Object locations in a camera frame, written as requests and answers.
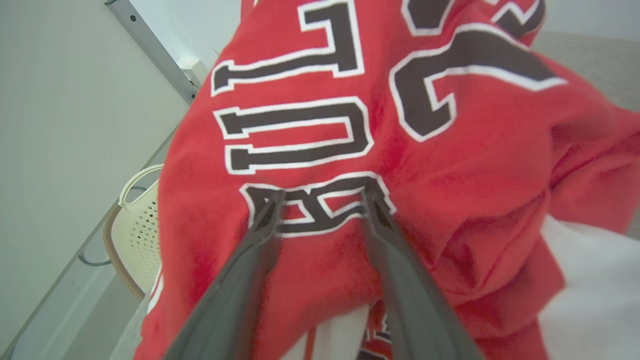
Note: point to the grey metal frame bar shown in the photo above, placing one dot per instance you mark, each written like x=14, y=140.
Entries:
x=155, y=50

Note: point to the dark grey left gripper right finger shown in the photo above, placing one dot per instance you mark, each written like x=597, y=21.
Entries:
x=415, y=310

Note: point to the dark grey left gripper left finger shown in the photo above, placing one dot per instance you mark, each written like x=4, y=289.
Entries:
x=235, y=295

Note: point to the cream perforated laundry basket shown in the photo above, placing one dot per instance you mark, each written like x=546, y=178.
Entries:
x=134, y=235

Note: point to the white wall box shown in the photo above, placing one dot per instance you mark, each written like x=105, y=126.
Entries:
x=192, y=70

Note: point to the red Bulls 23 jersey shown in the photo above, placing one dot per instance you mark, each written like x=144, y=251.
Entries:
x=490, y=150

